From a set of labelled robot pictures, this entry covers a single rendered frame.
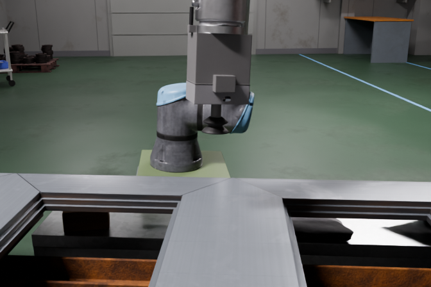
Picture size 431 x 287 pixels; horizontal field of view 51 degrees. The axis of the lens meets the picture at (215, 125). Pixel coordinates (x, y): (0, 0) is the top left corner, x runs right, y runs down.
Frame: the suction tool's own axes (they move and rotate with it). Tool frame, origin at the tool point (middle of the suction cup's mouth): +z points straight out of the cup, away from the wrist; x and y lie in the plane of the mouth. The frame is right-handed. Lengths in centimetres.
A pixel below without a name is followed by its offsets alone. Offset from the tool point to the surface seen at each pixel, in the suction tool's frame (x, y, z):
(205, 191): 10.6, 1.6, 13.6
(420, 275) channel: -4.9, 37.7, 25.7
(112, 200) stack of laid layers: 13.9, -15.1, 15.5
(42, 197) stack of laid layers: 18.3, -27.5, 15.9
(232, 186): 11.6, 7.1, 13.2
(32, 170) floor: 269, -60, 84
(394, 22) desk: 688, 530, -58
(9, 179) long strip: 26.8, -34.4, 14.7
